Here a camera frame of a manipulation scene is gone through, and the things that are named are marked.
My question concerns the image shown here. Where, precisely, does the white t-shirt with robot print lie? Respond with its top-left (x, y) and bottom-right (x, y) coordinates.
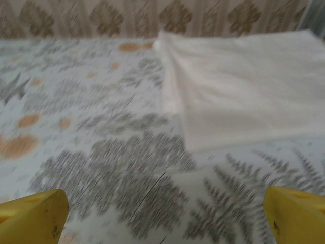
top-left (153, 29), bottom-right (325, 153)

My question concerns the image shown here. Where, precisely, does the aluminium frame post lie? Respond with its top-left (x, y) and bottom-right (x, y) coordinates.
top-left (298, 0), bottom-right (325, 41)

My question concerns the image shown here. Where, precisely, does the floral tablecloth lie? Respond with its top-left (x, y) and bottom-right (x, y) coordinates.
top-left (0, 35), bottom-right (325, 244)

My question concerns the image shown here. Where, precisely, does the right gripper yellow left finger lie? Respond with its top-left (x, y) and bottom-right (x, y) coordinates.
top-left (0, 189), bottom-right (70, 244)

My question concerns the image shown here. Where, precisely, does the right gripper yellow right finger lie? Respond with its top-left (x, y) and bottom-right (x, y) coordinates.
top-left (263, 186), bottom-right (325, 244)

